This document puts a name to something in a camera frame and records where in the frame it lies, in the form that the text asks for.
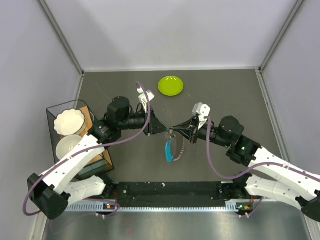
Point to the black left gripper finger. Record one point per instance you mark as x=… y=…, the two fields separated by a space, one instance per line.
x=156 y=131
x=159 y=124

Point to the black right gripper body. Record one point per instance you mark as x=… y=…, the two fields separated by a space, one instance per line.
x=194 y=128

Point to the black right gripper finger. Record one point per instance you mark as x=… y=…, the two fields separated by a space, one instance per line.
x=185 y=133
x=183 y=126

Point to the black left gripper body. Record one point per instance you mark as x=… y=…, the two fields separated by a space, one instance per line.
x=147 y=130

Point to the metal key organizer blue handle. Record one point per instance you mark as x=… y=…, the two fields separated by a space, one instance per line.
x=174 y=146

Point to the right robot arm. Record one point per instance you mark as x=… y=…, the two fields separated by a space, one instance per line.
x=267 y=175

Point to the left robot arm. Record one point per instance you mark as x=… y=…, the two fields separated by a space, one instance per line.
x=54 y=190

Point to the lime green plate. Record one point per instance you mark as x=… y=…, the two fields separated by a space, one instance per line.
x=170 y=86

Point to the white scalloped bowl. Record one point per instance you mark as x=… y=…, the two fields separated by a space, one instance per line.
x=70 y=122

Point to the plain white bowl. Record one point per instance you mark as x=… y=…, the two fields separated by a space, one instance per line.
x=66 y=144

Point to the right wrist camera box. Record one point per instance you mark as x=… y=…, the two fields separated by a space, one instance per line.
x=201 y=111

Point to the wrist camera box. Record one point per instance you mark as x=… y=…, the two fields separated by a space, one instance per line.
x=144 y=96
x=201 y=111

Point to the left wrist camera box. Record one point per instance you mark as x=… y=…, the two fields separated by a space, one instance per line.
x=144 y=96

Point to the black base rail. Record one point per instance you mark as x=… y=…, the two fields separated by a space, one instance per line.
x=173 y=194

